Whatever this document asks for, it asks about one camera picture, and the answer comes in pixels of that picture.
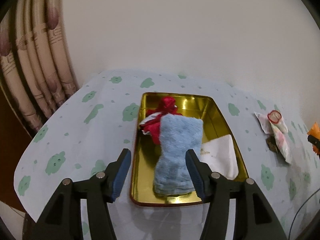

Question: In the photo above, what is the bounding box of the white sock red cuff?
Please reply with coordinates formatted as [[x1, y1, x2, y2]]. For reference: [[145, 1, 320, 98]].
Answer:
[[267, 110, 289, 134]]

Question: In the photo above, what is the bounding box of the light blue towel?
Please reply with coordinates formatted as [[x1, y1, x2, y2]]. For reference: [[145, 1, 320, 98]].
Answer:
[[153, 114, 203, 196]]

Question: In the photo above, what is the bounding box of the pink green wipes packet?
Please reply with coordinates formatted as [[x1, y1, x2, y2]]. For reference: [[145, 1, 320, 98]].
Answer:
[[270, 123, 292, 164]]

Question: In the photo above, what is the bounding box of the dark brown patterned pouch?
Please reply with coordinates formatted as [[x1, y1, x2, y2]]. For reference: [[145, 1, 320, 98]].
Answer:
[[266, 136, 279, 153]]

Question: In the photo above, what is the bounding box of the blue cloud print tablecloth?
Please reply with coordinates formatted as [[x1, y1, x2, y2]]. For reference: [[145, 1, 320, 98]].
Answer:
[[14, 69, 319, 239]]

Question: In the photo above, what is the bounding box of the beige patterned curtain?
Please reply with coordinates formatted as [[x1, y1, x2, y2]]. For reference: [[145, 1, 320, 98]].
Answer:
[[1, 0, 78, 136]]

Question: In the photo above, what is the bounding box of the dark red toffee tin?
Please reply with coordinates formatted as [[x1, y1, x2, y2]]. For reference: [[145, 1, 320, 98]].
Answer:
[[123, 92, 233, 207]]

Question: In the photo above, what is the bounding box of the orange squishy toy animal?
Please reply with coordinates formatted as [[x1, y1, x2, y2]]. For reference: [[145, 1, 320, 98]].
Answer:
[[307, 122, 320, 157]]

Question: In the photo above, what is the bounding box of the red white plush cloth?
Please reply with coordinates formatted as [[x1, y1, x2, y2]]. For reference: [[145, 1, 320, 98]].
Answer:
[[139, 96, 181, 145]]

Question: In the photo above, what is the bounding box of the white floral sachet packet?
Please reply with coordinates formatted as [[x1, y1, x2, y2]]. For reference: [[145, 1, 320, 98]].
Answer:
[[254, 112, 273, 134]]

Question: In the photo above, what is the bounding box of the black cable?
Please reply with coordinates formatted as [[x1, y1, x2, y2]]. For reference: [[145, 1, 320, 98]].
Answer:
[[287, 193, 320, 240]]

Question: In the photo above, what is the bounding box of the white towel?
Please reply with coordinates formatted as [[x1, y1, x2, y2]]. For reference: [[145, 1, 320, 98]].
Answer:
[[200, 134, 239, 180]]

